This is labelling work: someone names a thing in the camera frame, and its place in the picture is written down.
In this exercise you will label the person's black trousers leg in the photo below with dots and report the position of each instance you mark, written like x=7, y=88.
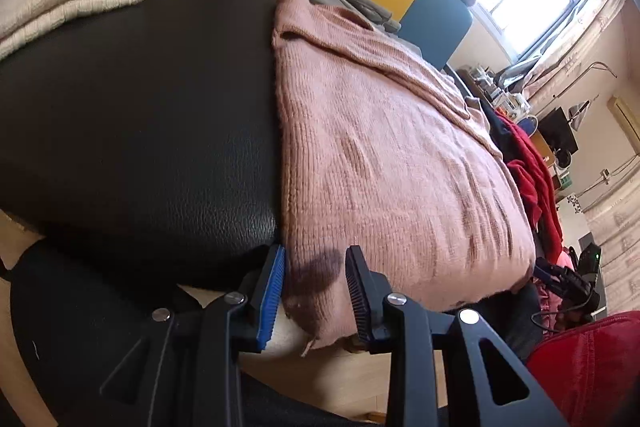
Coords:
x=75, y=307

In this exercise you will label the pink cloth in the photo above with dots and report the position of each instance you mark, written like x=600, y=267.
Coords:
x=550, y=307

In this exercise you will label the white air conditioner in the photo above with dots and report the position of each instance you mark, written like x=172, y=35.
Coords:
x=625, y=117

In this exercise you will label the blue chair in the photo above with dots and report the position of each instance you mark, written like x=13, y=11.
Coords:
x=527, y=127

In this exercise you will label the black monitor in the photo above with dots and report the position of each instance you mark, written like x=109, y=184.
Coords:
x=557, y=129

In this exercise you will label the pink knit sweater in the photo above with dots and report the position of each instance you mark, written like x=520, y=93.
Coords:
x=390, y=147

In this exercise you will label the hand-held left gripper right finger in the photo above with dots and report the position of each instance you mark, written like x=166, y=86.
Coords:
x=357, y=302

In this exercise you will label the black leather mat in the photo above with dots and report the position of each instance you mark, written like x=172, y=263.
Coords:
x=150, y=107

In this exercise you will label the dark blue garment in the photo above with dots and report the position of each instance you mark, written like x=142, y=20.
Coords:
x=502, y=137

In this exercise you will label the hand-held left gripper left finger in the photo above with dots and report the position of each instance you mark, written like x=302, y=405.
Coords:
x=272, y=297

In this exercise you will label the assorted desk clutter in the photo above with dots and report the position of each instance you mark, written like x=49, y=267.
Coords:
x=495, y=89

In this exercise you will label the wooden desk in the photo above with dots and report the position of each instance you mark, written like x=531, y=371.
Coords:
x=542, y=147

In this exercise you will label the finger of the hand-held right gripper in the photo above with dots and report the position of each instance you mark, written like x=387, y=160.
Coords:
x=550, y=266
x=549, y=280

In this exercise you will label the red garment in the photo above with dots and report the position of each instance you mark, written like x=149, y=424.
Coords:
x=535, y=177

